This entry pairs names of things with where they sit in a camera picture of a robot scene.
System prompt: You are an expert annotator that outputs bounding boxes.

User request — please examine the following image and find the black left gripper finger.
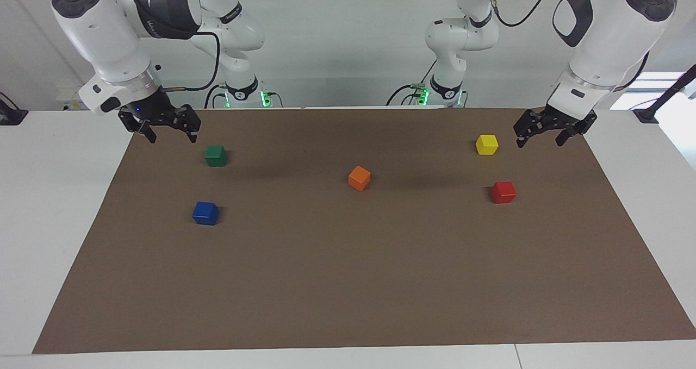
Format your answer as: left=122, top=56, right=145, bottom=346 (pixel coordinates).
left=555, top=110, right=598, bottom=147
left=513, top=109, right=545, bottom=149

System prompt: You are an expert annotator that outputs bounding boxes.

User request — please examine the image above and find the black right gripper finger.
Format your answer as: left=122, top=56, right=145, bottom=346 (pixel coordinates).
left=173, top=104, right=202, bottom=143
left=118, top=108, right=158, bottom=144

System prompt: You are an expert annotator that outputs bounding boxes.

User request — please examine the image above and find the red wooden block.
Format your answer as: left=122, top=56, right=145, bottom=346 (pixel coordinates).
left=490, top=181, right=517, bottom=204

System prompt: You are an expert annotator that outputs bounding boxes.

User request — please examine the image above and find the yellow wooden block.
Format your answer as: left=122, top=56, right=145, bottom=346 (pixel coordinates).
left=475, top=134, right=499, bottom=156

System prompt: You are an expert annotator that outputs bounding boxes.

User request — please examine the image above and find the blue wooden block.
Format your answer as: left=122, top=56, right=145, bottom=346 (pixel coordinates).
left=192, top=201, right=220, bottom=226

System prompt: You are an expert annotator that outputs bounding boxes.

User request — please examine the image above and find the orange wooden block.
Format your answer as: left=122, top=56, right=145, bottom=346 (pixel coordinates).
left=348, top=165, right=371, bottom=192

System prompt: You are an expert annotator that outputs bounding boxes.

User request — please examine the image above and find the black angled stand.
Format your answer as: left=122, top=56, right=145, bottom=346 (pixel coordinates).
left=632, top=64, right=696, bottom=124

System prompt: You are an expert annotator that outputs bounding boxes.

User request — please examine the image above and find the brown table mat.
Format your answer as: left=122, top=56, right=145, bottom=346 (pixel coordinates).
left=32, top=107, right=696, bottom=354

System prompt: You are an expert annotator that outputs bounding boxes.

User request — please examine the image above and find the black base cable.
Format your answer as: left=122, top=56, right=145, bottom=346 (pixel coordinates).
left=386, top=59, right=438, bottom=107
left=204, top=84, right=228, bottom=109

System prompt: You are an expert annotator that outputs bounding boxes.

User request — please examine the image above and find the white wall socket box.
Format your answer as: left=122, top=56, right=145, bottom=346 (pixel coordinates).
left=56, top=85, right=90, bottom=111

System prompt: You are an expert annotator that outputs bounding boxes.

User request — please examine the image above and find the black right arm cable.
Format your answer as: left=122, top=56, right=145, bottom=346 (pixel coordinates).
left=162, top=31, right=221, bottom=92

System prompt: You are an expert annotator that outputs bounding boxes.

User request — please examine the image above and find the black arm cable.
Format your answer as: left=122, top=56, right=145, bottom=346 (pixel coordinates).
left=486, top=0, right=561, bottom=28
left=162, top=31, right=221, bottom=92

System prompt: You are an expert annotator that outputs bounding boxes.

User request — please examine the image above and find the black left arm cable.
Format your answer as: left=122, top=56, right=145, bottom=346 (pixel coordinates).
left=486, top=0, right=561, bottom=28

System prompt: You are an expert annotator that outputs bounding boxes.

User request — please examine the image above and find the black table clamp mount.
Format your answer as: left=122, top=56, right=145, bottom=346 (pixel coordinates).
left=0, top=92, right=29, bottom=126

